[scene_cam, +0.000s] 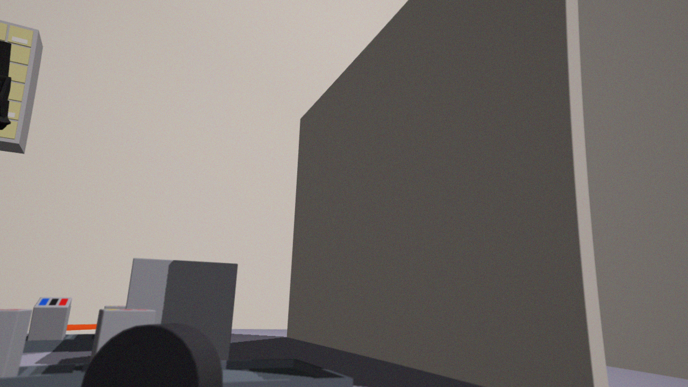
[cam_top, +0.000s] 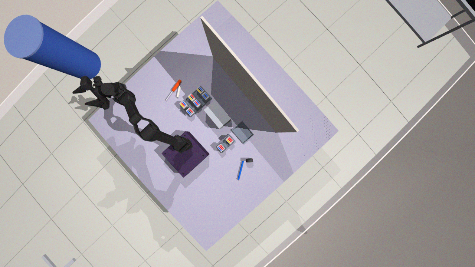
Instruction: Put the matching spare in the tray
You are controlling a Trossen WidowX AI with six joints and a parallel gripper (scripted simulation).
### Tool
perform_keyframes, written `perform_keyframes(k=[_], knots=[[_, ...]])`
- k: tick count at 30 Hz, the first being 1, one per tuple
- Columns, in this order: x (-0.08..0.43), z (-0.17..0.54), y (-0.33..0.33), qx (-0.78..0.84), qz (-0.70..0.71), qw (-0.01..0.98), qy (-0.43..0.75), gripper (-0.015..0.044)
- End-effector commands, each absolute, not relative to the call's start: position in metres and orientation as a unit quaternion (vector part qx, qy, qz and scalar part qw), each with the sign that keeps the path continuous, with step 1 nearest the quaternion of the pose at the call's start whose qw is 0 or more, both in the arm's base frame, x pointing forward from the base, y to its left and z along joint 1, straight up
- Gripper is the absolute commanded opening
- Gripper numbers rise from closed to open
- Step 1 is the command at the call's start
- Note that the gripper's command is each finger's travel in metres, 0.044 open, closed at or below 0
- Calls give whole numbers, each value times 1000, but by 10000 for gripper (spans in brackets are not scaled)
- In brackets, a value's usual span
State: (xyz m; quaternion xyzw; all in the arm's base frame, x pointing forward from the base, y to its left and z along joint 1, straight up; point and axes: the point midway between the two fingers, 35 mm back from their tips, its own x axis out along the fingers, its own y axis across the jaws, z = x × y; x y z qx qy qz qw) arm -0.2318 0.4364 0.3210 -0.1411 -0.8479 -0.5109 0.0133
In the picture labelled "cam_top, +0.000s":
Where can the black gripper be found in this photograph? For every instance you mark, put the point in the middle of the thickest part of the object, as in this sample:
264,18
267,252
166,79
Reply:
101,101

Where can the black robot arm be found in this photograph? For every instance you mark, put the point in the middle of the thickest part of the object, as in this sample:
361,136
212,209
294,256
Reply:
151,132

